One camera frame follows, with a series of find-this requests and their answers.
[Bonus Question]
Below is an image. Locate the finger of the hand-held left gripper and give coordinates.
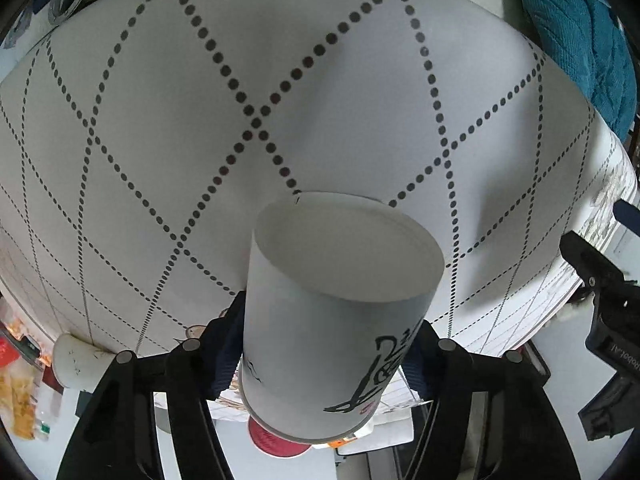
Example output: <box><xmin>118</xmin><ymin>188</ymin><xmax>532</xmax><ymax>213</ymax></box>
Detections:
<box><xmin>614</xmin><ymin>199</ymin><xmax>640</xmax><ymax>227</ymax></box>
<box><xmin>559</xmin><ymin>231</ymin><xmax>632</xmax><ymax>293</ymax></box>

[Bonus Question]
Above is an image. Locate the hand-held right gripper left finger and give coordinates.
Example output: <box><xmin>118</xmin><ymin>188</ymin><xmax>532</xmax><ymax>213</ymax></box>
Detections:
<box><xmin>56</xmin><ymin>290</ymin><xmax>247</xmax><ymax>480</ymax></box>

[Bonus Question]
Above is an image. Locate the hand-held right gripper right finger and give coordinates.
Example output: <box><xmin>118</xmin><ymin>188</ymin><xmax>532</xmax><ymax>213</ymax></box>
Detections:
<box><xmin>397</xmin><ymin>320</ymin><xmax>583</xmax><ymax>480</ymax></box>

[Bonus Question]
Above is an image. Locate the white cup black brush print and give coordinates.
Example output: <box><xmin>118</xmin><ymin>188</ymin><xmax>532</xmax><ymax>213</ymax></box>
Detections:
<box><xmin>237</xmin><ymin>191</ymin><xmax>446</xmax><ymax>445</ymax></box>

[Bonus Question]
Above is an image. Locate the plain white cup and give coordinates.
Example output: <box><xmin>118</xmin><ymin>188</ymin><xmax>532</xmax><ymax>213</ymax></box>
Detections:
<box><xmin>52</xmin><ymin>332</ymin><xmax>118</xmax><ymax>391</ymax></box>

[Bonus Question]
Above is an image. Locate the white box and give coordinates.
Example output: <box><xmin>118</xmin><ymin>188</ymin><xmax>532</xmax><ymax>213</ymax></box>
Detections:
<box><xmin>334</xmin><ymin>402</ymin><xmax>417</xmax><ymax>457</ymax></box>

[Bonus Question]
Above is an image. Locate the red round lid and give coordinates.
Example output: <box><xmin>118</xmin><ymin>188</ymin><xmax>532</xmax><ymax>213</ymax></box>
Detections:
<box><xmin>248</xmin><ymin>417</ymin><xmax>313</xmax><ymax>459</ymax></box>

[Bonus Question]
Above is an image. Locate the teal knitted blanket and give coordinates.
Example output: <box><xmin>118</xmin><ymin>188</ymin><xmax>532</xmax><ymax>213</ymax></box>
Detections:
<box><xmin>517</xmin><ymin>0</ymin><xmax>638</xmax><ymax>141</ymax></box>

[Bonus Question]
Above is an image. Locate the yellow snack packet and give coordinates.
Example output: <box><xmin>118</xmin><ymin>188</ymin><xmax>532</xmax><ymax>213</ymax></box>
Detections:
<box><xmin>0</xmin><ymin>365</ymin><xmax>40</xmax><ymax>442</ymax></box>

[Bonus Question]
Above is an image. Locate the white dotted tablecloth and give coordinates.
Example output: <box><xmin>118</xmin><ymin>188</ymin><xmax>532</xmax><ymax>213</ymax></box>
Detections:
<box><xmin>0</xmin><ymin>0</ymin><xmax>640</xmax><ymax>426</ymax></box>

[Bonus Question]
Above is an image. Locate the red packet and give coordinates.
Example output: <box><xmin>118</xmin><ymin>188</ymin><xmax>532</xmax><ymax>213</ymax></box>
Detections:
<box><xmin>0</xmin><ymin>335</ymin><xmax>22</xmax><ymax>372</ymax></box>

